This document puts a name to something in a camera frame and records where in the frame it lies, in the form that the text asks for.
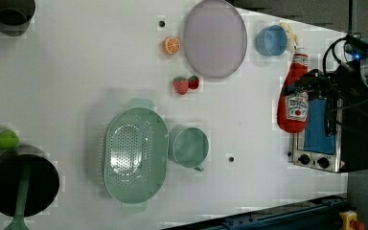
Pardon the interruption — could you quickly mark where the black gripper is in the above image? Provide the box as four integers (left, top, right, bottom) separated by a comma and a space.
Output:
284, 60, 368, 101

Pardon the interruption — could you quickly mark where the red ketchup bottle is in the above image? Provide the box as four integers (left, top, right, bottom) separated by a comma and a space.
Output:
277, 48, 309, 133

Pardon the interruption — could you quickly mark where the green oval strainer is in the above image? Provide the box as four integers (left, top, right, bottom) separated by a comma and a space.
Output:
103, 98, 169, 214

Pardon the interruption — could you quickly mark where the banana toy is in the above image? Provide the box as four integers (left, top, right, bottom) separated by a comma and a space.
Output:
280, 22, 299, 53

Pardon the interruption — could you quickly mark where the blue cup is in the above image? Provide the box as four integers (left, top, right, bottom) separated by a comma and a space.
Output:
256, 25, 288, 57

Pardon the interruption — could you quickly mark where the toaster oven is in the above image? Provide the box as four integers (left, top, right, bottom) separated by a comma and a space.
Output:
288, 98, 368, 173

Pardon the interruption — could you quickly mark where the purple round plate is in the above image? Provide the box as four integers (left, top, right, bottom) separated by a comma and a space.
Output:
183, 0, 247, 78

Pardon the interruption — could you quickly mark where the red strawberry toy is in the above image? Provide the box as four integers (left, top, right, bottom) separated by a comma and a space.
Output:
189, 76, 199, 90

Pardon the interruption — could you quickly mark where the pink strawberry toy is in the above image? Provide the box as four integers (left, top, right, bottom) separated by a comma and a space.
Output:
172, 77, 189, 95

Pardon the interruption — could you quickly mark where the green mug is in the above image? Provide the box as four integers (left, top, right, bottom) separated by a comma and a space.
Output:
169, 126, 209, 172

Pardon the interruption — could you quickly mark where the orange slice toy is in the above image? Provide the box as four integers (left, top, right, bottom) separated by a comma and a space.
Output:
162, 36, 181, 55

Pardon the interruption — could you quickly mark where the yellow red emergency button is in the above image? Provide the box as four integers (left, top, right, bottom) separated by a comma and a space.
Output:
339, 211, 366, 230

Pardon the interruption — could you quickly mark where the black pot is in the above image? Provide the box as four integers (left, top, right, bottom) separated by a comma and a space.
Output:
0, 145, 59, 217

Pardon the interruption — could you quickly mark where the green spatula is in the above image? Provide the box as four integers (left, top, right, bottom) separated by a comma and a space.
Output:
4, 163, 31, 230

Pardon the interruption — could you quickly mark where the blue metal frame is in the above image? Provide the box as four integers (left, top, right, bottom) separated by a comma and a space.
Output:
163, 195, 351, 230

